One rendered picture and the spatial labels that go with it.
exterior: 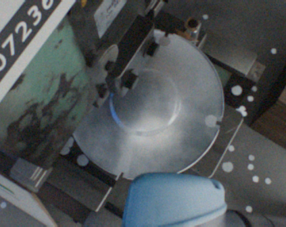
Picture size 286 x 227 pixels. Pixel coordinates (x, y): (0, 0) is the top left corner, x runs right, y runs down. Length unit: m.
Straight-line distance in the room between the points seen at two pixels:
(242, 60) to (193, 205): 0.67
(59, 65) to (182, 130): 0.42
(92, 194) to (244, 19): 1.19
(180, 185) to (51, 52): 0.13
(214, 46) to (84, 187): 0.44
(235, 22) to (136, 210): 1.48
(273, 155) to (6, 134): 1.34
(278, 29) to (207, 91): 1.07
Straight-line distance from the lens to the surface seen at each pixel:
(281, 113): 1.28
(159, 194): 0.26
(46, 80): 0.27
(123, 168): 0.66
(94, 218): 0.80
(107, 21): 0.44
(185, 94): 0.69
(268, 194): 1.51
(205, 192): 0.26
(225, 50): 0.90
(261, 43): 1.68
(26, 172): 0.72
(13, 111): 0.26
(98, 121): 0.68
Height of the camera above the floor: 1.43
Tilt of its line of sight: 74 degrees down
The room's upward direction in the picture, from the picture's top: 3 degrees counter-clockwise
